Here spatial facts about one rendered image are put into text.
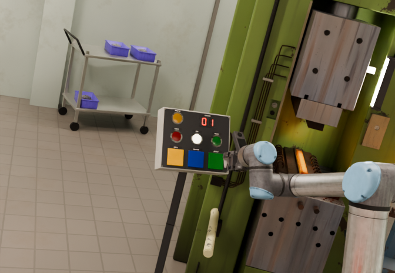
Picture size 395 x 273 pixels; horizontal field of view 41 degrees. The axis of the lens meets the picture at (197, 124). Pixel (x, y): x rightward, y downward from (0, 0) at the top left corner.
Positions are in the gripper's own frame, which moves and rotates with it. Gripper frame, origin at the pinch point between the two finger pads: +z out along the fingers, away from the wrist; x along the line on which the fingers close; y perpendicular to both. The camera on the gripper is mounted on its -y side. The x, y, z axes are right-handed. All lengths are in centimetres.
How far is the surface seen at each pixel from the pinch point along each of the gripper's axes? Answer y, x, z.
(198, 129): -13.0, -9.1, 11.0
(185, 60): -163, 107, 348
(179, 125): -13.8, -18.8, 11.0
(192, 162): 2.6, -11.9, 10.2
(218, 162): 1.2, 1.0, 10.2
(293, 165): -3, 48, 20
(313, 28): -59, 32, -21
